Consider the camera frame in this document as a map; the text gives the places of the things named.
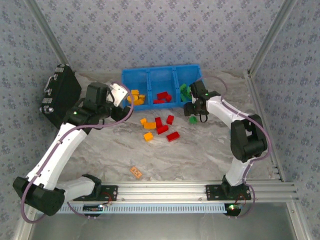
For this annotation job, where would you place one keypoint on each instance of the dark green lego brick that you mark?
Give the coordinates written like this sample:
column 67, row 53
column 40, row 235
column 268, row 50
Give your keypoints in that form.
column 186, row 97

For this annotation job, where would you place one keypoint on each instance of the small orange lego brick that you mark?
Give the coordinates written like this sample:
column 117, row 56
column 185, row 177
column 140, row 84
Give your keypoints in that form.
column 129, row 98

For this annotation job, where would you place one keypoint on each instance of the small yellow lego brick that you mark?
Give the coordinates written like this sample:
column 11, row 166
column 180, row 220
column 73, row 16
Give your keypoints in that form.
column 143, row 121

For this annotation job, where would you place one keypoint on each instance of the long orange lego brick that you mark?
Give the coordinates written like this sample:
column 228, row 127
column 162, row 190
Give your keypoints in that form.
column 150, row 125
column 138, row 100

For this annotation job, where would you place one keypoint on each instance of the small red lego brick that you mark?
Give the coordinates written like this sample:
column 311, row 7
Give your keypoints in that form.
column 169, row 98

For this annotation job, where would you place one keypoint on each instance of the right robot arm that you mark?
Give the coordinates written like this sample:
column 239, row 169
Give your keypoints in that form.
column 247, row 140

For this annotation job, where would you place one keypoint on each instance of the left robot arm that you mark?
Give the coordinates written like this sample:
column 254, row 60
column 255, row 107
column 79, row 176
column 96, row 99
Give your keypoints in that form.
column 62, row 150

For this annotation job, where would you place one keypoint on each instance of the blue three-compartment bin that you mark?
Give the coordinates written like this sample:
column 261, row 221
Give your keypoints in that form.
column 162, row 107

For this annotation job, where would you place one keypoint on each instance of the black carrying case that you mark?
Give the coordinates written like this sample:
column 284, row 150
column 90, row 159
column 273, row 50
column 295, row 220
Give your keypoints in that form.
column 63, row 95

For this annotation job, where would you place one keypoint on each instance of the small orange tag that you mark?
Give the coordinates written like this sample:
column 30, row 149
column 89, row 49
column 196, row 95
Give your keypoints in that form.
column 135, row 171

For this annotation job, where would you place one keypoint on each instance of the metal sheet shelf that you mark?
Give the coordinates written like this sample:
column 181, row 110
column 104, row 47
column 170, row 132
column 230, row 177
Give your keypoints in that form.
column 160, row 227

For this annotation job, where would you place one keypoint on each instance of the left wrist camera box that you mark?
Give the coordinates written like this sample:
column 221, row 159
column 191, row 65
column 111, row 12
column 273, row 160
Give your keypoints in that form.
column 118, row 93

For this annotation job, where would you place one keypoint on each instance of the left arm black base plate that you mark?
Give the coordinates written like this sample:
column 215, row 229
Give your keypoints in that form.
column 110, row 192

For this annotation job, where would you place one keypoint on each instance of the aluminium frame post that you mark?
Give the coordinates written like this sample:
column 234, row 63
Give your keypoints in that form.
column 271, row 35
column 47, row 32

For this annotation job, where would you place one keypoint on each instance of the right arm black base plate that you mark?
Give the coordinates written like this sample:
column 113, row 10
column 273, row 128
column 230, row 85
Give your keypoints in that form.
column 212, row 192

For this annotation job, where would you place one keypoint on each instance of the aluminium mounting rail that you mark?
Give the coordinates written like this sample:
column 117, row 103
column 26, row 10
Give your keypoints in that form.
column 160, row 192

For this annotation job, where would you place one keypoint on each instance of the aluminium side rail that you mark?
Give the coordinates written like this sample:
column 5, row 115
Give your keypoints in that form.
column 276, row 170

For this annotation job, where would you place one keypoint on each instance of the aluminium lower frame bar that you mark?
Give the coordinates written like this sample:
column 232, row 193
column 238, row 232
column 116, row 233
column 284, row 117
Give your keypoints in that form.
column 300, row 232
column 23, row 232

